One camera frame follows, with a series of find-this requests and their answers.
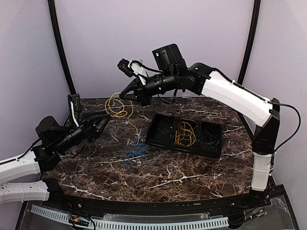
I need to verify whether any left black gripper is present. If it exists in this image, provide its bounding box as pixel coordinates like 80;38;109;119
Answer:
54;110;111;154

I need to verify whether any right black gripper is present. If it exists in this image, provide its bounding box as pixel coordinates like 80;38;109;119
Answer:
119;68;177;106

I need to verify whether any blue cable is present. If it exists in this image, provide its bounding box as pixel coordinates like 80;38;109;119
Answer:
121;135;148;170

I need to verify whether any grey cable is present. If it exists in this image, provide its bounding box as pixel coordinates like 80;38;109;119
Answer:
200;130;220;152

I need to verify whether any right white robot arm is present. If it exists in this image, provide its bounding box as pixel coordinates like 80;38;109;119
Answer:
117;59;283;208

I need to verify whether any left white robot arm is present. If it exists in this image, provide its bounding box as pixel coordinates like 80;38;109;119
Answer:
0;112;111;209

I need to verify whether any black bin near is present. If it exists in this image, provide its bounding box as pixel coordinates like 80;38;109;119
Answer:
145;113;176;149

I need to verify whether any black bin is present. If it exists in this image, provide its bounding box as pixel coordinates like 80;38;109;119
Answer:
195;121;223;159
170;117;200;153
145;113;176;149

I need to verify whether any black bin middle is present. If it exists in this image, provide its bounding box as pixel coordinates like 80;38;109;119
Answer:
170;117;200;153

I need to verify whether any black bin far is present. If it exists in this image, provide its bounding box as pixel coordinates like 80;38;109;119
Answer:
195;121;223;159

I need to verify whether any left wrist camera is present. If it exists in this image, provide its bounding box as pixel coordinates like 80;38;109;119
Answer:
68;93;82;127

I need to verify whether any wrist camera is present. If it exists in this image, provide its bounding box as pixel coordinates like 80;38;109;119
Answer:
68;93;82;127
117;44;188;85

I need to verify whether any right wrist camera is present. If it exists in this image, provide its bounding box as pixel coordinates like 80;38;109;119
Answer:
117;44;188;85

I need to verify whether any left black corner post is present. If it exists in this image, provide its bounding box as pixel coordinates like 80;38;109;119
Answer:
47;0;77;94

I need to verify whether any black corner post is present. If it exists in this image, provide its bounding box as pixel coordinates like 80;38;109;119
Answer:
47;0;77;94
235;0;261;91

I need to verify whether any right black corner post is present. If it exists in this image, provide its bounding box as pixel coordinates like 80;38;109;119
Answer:
235;0;261;91

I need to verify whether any white slotted cable duct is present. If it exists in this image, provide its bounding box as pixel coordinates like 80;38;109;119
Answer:
31;205;229;230

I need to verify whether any black front rail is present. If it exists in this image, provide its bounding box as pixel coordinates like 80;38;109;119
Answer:
42;189;279;217

